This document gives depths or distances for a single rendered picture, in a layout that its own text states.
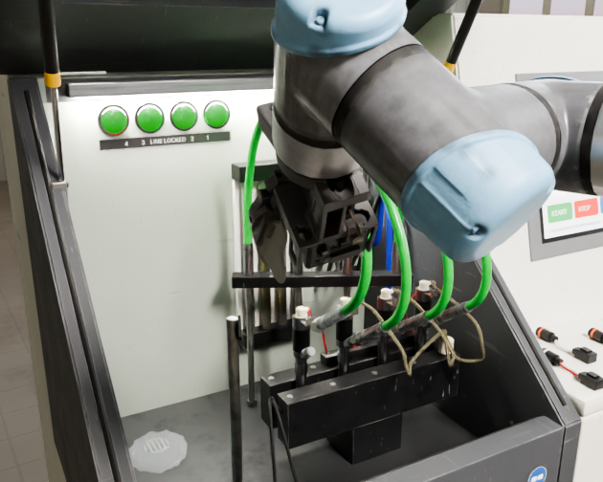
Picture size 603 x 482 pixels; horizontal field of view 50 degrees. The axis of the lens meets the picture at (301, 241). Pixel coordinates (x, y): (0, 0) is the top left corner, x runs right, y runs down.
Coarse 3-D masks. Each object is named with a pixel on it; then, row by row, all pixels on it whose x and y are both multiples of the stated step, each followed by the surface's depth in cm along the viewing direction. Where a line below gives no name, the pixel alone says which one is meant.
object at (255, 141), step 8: (256, 128) 105; (256, 136) 106; (256, 144) 107; (256, 152) 108; (248, 160) 109; (248, 168) 110; (248, 176) 111; (248, 184) 111; (248, 192) 112; (248, 200) 113; (248, 208) 113; (248, 224) 114; (248, 232) 115; (248, 240) 115; (248, 248) 116; (368, 256) 82; (368, 264) 82; (368, 272) 82; (360, 280) 83; (368, 280) 83; (360, 288) 83; (360, 296) 84; (352, 304) 86; (360, 304) 86; (344, 312) 88
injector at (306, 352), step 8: (296, 320) 100; (296, 328) 101; (304, 328) 101; (296, 336) 101; (304, 336) 101; (296, 344) 102; (304, 344) 101; (296, 352) 102; (304, 352) 101; (312, 352) 100; (296, 360) 103; (304, 360) 103; (296, 368) 104; (304, 368) 103; (296, 376) 104; (304, 376) 104; (296, 384) 105; (304, 384) 104
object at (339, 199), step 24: (288, 168) 48; (360, 168) 49; (288, 192) 55; (312, 192) 50; (336, 192) 49; (360, 192) 48; (288, 216) 54; (312, 216) 52; (336, 216) 52; (360, 216) 54; (312, 240) 53; (336, 240) 54; (360, 240) 55; (312, 264) 57
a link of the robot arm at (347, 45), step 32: (288, 0) 35; (320, 0) 35; (352, 0) 35; (384, 0) 35; (288, 32) 37; (320, 32) 35; (352, 32) 35; (384, 32) 36; (288, 64) 39; (320, 64) 37; (352, 64) 36; (288, 96) 41; (320, 96) 38; (288, 128) 44; (320, 128) 42
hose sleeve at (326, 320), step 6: (342, 306) 89; (330, 312) 92; (336, 312) 89; (318, 318) 95; (324, 318) 93; (330, 318) 91; (336, 318) 90; (342, 318) 89; (318, 324) 95; (324, 324) 93; (330, 324) 93
